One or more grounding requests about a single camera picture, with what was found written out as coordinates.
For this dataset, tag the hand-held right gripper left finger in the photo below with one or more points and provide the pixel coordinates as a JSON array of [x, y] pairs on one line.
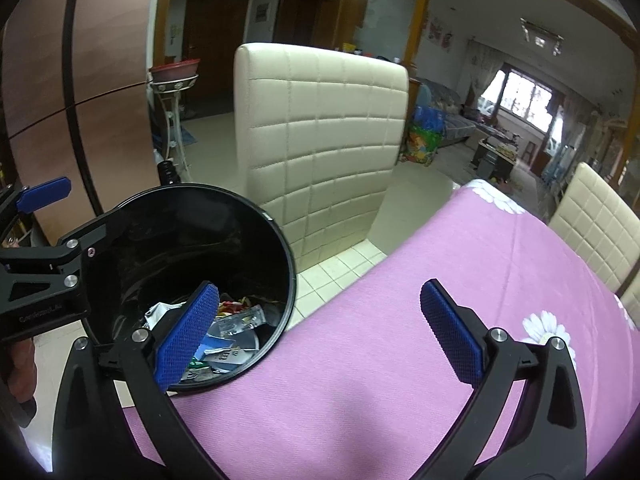
[[185, 335]]

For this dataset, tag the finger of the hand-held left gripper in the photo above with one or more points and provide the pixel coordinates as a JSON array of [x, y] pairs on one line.
[[45, 194], [90, 232]]

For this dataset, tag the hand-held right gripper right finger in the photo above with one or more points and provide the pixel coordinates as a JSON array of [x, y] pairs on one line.
[[452, 330]]

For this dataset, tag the black round waste bin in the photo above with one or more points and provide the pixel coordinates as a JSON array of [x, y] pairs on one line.
[[150, 240]]

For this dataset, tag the person's left hand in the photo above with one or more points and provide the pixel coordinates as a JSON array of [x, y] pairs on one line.
[[22, 370]]

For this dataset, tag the white metal stand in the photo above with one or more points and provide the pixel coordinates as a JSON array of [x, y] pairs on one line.
[[175, 125]]

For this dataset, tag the brown refrigerator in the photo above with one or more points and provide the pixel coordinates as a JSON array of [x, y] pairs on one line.
[[115, 60]]

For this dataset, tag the dark coffee table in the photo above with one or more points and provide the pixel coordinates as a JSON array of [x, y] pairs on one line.
[[492, 160]]

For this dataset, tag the red basin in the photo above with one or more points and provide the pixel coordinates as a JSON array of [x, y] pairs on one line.
[[175, 70]]

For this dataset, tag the cream quilted chair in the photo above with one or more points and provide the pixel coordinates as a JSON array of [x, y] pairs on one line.
[[595, 220], [320, 160], [632, 305]]

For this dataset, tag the colourful printed bag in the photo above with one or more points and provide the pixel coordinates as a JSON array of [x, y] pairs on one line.
[[425, 140]]

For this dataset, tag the grey sofa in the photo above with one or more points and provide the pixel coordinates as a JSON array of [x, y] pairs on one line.
[[460, 125]]

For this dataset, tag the dark wooden door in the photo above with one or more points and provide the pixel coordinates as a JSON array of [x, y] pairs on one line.
[[215, 45]]

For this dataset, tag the barred window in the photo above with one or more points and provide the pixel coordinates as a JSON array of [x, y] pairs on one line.
[[525, 95]]

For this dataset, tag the patterned curtain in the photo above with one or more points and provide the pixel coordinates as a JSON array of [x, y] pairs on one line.
[[482, 75]]

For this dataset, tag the ceiling lamp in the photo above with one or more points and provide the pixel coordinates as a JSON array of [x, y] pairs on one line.
[[542, 35]]

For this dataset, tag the small wall frame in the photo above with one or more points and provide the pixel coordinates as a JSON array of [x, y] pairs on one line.
[[262, 12]]

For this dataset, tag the red wall pictures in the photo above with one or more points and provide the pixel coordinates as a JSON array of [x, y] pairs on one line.
[[440, 32]]

